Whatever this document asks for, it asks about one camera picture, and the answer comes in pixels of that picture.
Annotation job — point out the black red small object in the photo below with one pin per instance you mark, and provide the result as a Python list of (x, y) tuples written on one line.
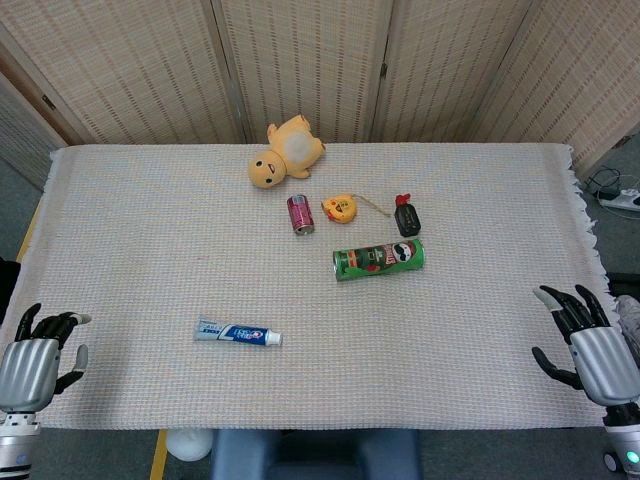
[(407, 218)]

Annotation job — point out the blue white toothpaste tube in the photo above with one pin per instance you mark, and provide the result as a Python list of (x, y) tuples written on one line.
[(235, 333)]

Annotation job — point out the yellow tape measure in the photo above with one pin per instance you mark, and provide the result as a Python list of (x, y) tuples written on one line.
[(337, 208)]

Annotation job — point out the green Pringles can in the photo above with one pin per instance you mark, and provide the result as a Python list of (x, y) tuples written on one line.
[(380, 260)]

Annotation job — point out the grey pink cloth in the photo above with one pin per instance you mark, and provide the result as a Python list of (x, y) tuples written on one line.
[(630, 317)]

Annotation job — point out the white round object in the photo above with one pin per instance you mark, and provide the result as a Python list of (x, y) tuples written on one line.
[(189, 444)]

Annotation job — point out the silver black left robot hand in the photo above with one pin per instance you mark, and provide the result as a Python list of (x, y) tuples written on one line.
[(27, 370)]

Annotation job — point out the woven folding screen panel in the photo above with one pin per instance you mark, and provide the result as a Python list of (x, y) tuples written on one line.
[(135, 70), (305, 55), (15, 135), (590, 80), (450, 70)]

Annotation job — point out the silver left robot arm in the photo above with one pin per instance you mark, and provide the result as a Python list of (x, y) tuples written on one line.
[(17, 445)]

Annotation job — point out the red soda can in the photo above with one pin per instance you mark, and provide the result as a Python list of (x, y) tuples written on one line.
[(300, 215)]

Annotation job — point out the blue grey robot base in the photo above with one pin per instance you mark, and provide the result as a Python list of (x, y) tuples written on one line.
[(315, 455)]

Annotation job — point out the yellow plush duck toy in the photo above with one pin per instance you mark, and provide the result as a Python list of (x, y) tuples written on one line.
[(295, 147)]

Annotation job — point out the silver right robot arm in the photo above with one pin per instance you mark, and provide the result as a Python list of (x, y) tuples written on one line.
[(625, 440)]

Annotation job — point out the beige woven tablecloth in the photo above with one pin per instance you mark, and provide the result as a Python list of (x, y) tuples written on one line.
[(150, 240)]

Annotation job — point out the white power strip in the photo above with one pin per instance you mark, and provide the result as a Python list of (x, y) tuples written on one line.
[(622, 199)]

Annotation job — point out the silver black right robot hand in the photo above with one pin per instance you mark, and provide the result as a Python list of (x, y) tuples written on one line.
[(605, 365)]

